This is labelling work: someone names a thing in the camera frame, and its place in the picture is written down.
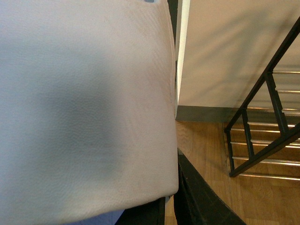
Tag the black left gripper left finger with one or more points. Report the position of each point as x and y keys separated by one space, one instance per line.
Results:
x=152 y=213

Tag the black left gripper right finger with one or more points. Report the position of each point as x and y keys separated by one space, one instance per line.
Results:
x=195 y=203

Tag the light blue slide sandal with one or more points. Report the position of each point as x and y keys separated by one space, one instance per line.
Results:
x=87 y=108

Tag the black metal shoe rack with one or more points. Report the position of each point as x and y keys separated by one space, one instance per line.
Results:
x=265 y=130

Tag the large window with frame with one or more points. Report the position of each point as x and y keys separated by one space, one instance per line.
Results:
x=173 y=9

